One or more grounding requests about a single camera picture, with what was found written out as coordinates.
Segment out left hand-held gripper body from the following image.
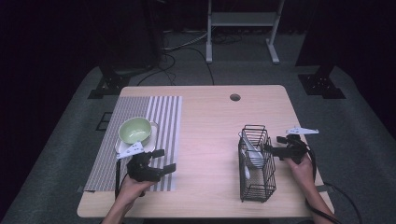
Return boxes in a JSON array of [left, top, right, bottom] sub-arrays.
[[116, 141, 163, 183]]

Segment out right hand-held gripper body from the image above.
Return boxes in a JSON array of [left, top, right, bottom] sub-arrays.
[[273, 126, 320, 165]]

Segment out person's right hand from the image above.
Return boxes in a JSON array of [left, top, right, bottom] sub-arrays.
[[284, 153, 318, 191]]

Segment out person's left hand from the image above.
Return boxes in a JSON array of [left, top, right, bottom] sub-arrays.
[[116, 175, 157, 203]]

